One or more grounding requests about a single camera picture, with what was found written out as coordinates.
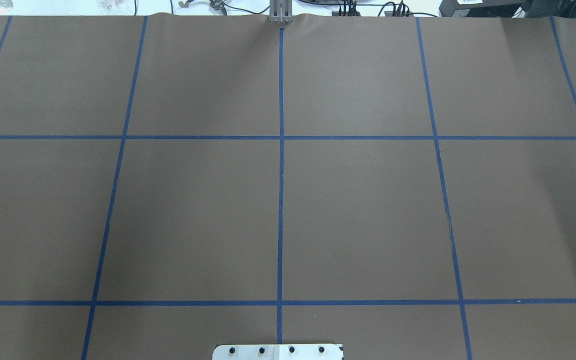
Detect brown paper table cover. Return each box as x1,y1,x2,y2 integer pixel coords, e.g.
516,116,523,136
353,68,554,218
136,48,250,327
0,13,576,360

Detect black box device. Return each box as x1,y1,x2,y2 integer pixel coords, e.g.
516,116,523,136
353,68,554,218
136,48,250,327
438,0,525,18

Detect aluminium frame post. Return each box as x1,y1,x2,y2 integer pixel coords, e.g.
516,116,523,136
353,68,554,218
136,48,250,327
268,0,293,24

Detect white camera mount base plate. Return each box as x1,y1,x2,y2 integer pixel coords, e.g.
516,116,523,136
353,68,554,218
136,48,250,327
211,343,345,360

